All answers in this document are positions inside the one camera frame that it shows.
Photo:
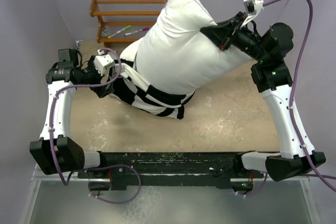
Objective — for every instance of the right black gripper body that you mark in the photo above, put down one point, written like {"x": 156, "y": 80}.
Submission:
{"x": 243, "y": 39}

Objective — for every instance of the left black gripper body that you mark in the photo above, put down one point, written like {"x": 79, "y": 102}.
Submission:
{"x": 91, "y": 75}

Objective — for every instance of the black white checkered pillowcase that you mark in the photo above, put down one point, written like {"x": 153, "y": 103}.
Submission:
{"x": 131, "y": 88}

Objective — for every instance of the white pillow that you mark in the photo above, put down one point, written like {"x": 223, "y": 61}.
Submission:
{"x": 176, "y": 58}

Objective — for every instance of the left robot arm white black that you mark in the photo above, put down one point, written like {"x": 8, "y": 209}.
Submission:
{"x": 55, "y": 151}

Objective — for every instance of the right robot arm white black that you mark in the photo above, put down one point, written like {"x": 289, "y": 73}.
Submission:
{"x": 273, "y": 80}

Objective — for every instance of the green cap marker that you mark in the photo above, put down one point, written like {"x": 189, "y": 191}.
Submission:
{"x": 119, "y": 31}

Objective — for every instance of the wooden shelf rack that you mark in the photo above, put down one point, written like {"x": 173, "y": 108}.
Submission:
{"x": 116, "y": 14}

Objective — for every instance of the pink cap marker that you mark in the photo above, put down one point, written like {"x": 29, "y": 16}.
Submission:
{"x": 137, "y": 31}

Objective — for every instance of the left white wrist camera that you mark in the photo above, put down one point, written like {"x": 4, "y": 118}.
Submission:
{"x": 103, "y": 61}

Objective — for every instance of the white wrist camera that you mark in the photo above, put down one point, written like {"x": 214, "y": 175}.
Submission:
{"x": 103, "y": 61}
{"x": 253, "y": 8}

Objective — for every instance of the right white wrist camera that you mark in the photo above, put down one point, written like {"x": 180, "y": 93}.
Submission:
{"x": 253, "y": 8}

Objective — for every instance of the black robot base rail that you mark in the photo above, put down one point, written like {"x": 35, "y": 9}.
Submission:
{"x": 215, "y": 169}

